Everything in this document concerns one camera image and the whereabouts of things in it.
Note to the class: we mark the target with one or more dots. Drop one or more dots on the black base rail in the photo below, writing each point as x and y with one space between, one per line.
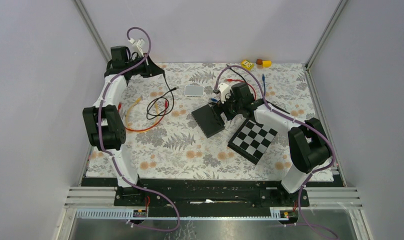
190 197

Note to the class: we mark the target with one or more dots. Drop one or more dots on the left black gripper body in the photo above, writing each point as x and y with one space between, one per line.
143 68

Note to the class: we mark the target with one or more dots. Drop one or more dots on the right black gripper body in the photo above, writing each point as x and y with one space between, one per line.
231 107

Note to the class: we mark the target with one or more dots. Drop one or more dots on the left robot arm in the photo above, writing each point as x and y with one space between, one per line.
103 123

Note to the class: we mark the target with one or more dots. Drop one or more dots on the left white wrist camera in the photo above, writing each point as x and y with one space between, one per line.
138 45

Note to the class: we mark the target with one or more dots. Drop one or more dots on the black router box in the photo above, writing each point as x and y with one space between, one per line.
208 120

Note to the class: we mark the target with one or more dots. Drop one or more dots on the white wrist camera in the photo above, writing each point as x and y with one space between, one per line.
225 92
138 45

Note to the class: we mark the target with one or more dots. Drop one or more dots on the white network switch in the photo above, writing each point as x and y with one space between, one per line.
194 90

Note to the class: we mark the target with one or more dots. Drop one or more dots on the yellow block right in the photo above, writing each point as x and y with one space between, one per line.
266 63

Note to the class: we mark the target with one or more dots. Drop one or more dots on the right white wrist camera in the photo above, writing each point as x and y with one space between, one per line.
225 92

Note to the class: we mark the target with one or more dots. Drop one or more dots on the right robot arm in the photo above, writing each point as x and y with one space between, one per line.
308 145

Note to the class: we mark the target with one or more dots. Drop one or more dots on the checkered chess board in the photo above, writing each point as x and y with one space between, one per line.
254 136

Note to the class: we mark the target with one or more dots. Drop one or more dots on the yellow patterned cube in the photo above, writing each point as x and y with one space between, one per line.
246 64

